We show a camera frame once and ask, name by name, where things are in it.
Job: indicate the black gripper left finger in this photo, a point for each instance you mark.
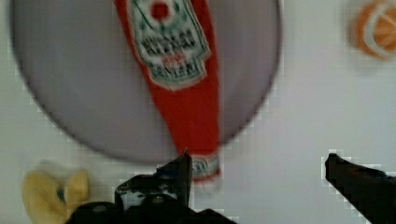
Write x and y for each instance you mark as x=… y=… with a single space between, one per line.
x=160 y=198

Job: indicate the yellow plush banana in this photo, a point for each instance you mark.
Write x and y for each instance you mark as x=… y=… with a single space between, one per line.
x=47 y=201

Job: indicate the grey round plate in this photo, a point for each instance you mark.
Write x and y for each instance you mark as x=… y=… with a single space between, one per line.
x=76 y=63

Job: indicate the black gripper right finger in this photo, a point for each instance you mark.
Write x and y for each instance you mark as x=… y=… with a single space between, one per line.
x=372 y=192

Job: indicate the orange slice toy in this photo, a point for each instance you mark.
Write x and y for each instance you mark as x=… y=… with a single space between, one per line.
x=374 y=29

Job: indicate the red plush ketchup bottle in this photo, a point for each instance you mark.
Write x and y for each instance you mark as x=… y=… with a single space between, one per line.
x=173 y=43

